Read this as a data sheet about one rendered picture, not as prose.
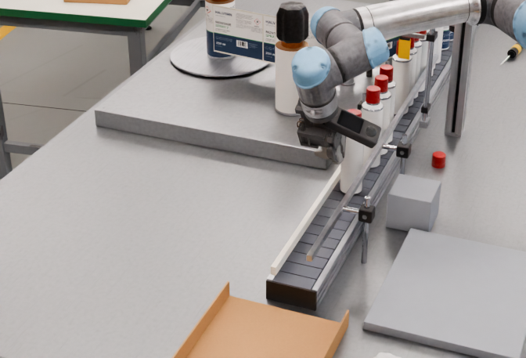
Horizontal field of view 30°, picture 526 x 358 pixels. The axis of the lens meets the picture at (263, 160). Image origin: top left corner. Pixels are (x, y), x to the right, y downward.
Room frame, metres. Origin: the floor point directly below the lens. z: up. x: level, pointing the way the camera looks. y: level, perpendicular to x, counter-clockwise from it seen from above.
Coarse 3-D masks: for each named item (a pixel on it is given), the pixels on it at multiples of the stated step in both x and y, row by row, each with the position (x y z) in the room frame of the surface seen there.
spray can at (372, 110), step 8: (368, 88) 2.09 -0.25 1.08; (376, 88) 2.09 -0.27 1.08; (368, 96) 2.08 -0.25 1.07; (376, 96) 2.07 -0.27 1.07; (368, 104) 2.08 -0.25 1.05; (376, 104) 2.08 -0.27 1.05; (368, 112) 2.07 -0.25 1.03; (376, 112) 2.07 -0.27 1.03; (368, 120) 2.07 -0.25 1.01; (376, 120) 2.07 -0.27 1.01; (376, 144) 2.07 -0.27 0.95; (368, 152) 2.07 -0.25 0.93; (376, 160) 2.07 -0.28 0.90
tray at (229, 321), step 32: (224, 288) 1.60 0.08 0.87; (224, 320) 1.54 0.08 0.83; (256, 320) 1.54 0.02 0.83; (288, 320) 1.54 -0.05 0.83; (320, 320) 1.54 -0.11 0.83; (192, 352) 1.45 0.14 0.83; (224, 352) 1.45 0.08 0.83; (256, 352) 1.45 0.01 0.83; (288, 352) 1.45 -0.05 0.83; (320, 352) 1.45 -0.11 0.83
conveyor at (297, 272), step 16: (432, 80) 2.58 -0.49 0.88; (416, 112) 2.38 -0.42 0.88; (400, 128) 2.28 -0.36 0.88; (384, 160) 2.11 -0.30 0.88; (368, 176) 2.03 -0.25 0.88; (336, 192) 1.96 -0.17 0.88; (368, 192) 1.96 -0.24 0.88; (320, 208) 1.89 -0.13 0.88; (320, 224) 1.82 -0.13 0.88; (336, 224) 1.82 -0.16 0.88; (304, 240) 1.76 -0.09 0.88; (336, 240) 1.76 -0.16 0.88; (288, 256) 1.70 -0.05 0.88; (304, 256) 1.70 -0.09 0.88; (320, 256) 1.70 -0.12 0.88; (288, 272) 1.64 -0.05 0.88; (304, 272) 1.64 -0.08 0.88; (320, 272) 1.64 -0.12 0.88; (304, 288) 1.59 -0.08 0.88
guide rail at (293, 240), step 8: (336, 176) 1.97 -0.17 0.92; (328, 184) 1.94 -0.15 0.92; (336, 184) 1.97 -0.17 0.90; (328, 192) 1.91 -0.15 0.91; (320, 200) 1.87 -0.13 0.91; (312, 208) 1.83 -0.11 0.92; (304, 216) 1.80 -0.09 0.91; (312, 216) 1.82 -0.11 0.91; (304, 224) 1.77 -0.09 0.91; (296, 232) 1.74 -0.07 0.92; (288, 240) 1.71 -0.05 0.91; (296, 240) 1.72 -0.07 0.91; (288, 248) 1.68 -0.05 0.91; (280, 256) 1.65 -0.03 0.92; (272, 264) 1.62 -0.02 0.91; (280, 264) 1.63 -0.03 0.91; (272, 272) 1.61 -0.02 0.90
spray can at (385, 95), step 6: (378, 78) 2.14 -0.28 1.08; (384, 78) 2.14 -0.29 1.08; (378, 84) 2.14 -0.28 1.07; (384, 84) 2.14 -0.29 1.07; (384, 90) 2.14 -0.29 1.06; (384, 96) 2.13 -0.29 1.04; (390, 96) 2.14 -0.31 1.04; (384, 102) 2.13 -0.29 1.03; (390, 102) 2.14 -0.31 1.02; (384, 108) 2.13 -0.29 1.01; (390, 108) 2.14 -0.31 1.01; (384, 114) 2.13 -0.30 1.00; (384, 120) 2.13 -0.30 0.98; (384, 126) 2.13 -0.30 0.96; (384, 150) 2.13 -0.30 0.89
